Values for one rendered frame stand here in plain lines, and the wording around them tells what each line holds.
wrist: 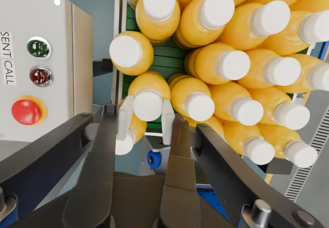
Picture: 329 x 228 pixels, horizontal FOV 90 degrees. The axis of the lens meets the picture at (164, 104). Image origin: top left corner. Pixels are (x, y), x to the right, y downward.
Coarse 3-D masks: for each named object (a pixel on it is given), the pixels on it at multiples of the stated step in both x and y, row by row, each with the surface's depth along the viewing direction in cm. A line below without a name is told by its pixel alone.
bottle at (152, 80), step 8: (144, 72) 32; (152, 72) 30; (136, 80) 25; (144, 80) 24; (152, 80) 24; (160, 80) 25; (136, 88) 24; (144, 88) 22; (152, 88) 22; (160, 88) 24; (168, 88) 26; (160, 96) 23; (168, 96) 25
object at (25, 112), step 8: (16, 104) 22; (24, 104) 22; (32, 104) 22; (16, 112) 22; (24, 112) 22; (32, 112) 22; (40, 112) 22; (16, 120) 22; (24, 120) 22; (32, 120) 22
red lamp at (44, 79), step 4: (36, 68) 21; (40, 68) 21; (32, 72) 21; (36, 72) 21; (40, 72) 21; (44, 72) 21; (32, 76) 21; (36, 76) 21; (40, 76) 21; (44, 76) 21; (48, 76) 22; (32, 80) 21; (36, 80) 21; (40, 80) 21; (44, 80) 21; (40, 84) 21
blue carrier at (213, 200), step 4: (200, 192) 39; (204, 192) 39; (208, 192) 39; (212, 192) 40; (204, 196) 38; (208, 196) 38; (212, 196) 38; (216, 196) 39; (208, 200) 37; (212, 200) 37; (216, 200) 37; (212, 204) 36; (216, 204) 36; (220, 204) 36; (216, 208) 35; (220, 208) 35; (220, 212) 34; (224, 212) 34; (224, 216) 34
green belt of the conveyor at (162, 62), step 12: (132, 12) 39; (132, 24) 39; (156, 48) 41; (168, 48) 41; (156, 60) 42; (168, 60) 42; (180, 60) 42; (168, 72) 43; (180, 72) 43; (156, 120) 46
